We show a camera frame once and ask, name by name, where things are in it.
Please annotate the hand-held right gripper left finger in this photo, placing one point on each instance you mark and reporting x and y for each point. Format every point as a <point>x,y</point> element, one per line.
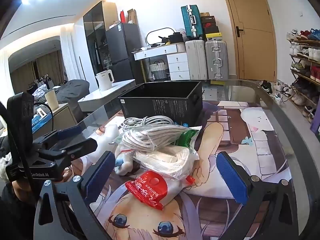
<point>100,172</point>

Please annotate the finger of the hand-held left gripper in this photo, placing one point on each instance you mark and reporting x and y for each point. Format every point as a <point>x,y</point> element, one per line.
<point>82,145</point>
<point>71,131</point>

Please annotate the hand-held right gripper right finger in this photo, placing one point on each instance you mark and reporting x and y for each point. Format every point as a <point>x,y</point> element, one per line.
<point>231,177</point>

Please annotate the white plush toy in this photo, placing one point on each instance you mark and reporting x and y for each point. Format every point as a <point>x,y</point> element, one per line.
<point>126,166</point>

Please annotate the red and white plastic bag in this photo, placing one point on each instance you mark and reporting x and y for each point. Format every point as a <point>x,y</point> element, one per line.
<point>147,188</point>

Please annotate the green and white packet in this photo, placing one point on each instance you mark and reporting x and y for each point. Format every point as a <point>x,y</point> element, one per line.
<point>186,136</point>

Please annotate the black cardboard box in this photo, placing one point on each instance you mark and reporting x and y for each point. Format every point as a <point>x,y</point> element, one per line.
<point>160,107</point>

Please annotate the beige nightstand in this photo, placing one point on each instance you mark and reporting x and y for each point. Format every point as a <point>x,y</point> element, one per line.
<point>63,116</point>

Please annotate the cream cylindrical container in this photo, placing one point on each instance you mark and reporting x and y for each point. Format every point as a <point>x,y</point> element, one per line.
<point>51,100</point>

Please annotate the dark grey bean bag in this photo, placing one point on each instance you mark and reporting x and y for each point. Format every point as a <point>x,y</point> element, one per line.
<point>72,90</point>

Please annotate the printed cartoon desk mat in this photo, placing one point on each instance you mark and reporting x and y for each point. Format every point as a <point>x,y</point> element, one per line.
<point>250,140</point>

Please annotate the white side table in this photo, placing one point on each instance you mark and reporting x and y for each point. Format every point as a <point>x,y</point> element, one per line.
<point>107,97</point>

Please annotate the white electric kettle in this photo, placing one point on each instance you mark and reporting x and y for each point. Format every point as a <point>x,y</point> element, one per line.
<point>105,81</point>

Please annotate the white curtain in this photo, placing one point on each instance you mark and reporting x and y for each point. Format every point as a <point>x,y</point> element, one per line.
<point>67,55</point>

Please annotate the black refrigerator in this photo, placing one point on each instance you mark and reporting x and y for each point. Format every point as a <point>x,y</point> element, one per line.
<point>120,45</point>

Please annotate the purple folded mat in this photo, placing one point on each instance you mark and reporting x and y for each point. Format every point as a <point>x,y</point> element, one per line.
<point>316,122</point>

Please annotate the loose black and white sneakers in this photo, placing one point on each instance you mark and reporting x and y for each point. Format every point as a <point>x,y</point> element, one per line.
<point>278,86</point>

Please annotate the black glass cabinet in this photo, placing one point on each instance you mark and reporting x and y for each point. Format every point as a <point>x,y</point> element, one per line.
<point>96,30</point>

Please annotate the wicker basket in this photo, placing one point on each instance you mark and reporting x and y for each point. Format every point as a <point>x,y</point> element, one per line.
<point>158,68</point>

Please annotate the silver suitcase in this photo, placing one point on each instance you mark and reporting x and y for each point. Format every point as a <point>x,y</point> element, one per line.
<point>216,60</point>

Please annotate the white suitcase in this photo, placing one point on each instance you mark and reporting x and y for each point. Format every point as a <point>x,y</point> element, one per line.
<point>196,60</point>

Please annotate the white vanity desk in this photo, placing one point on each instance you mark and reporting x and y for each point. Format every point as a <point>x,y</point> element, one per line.
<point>175,60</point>

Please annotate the oval mirror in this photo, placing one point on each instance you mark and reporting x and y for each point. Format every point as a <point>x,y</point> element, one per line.
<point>156,36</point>

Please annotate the wooden door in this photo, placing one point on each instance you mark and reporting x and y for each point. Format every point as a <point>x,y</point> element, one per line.
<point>250,50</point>

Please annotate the flat cardboard carton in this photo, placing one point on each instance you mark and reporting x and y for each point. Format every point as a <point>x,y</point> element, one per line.
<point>132,17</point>

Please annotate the black bag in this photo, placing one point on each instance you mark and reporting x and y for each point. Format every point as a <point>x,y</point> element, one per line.
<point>176,38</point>

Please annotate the black and yellow shoe box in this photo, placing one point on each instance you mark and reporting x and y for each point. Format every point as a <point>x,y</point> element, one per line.
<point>213,36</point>

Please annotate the shoe rack with shoes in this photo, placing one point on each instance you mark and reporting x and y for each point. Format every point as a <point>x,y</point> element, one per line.
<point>303,52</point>

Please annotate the plain black shoe box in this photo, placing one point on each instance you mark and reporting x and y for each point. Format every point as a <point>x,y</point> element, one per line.
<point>211,30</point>

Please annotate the wooden shoe rack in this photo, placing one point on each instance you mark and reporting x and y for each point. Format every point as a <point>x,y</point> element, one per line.
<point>300,41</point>

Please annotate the black shoe box red logo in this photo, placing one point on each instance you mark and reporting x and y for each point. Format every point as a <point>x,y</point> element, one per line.
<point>210,25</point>

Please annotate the teal suitcase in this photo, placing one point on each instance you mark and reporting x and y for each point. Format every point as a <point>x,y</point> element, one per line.
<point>187,22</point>

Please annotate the black shoe box white label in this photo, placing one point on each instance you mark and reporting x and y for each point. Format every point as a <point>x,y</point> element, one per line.
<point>208,19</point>

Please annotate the small brown box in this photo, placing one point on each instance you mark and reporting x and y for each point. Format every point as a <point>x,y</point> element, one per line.
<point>205,14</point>

